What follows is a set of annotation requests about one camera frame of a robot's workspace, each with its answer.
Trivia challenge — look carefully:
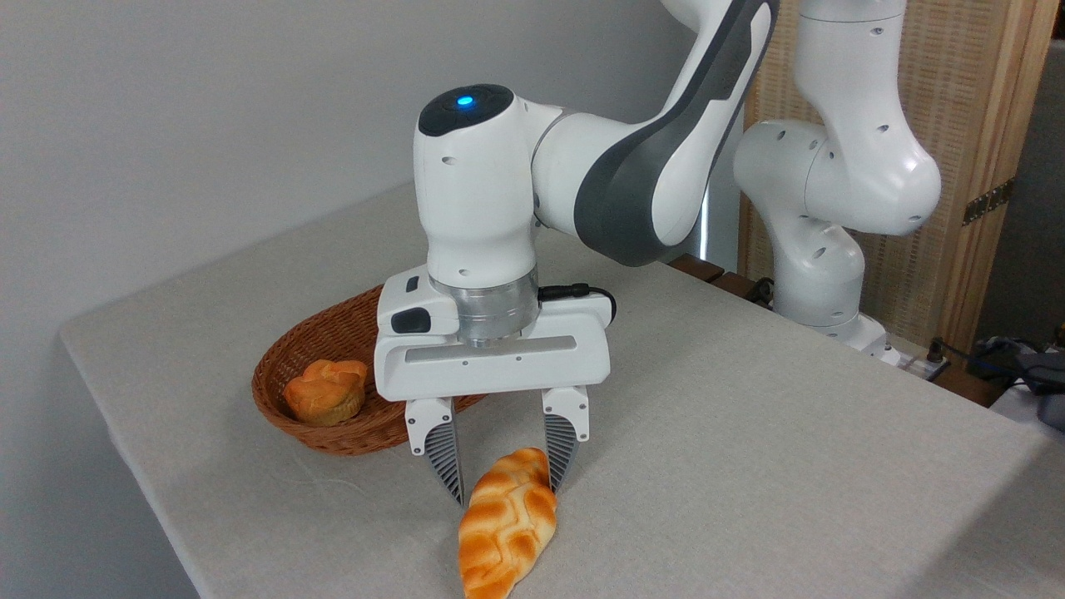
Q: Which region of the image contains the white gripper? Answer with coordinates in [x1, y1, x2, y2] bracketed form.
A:
[374, 265, 617, 507]

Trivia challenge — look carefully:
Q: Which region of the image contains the long braided bread loaf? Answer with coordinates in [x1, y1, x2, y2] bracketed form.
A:
[458, 448, 558, 599]

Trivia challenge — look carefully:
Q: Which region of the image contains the round golden bread bun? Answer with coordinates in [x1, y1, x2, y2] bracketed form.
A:
[283, 359, 369, 428]

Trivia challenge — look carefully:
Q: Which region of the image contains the brown wicker basket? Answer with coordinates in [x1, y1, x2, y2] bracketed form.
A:
[251, 285, 488, 456]

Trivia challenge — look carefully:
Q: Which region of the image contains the grey linen tablecloth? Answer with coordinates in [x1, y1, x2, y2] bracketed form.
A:
[60, 179, 1065, 599]

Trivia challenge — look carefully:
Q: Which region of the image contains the white power strip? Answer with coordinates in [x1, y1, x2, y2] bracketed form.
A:
[886, 341, 949, 379]

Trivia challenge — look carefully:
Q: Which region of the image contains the metal screen hinge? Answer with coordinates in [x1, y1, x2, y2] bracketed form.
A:
[963, 177, 1016, 227]

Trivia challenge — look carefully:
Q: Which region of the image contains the dark grey device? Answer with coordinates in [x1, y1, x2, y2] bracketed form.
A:
[1019, 349, 1065, 432]

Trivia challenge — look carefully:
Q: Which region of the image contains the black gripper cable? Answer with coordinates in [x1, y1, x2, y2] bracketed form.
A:
[537, 283, 618, 325]

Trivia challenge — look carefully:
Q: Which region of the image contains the black cable bundle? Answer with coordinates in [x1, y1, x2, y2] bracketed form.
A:
[928, 335, 1033, 384]

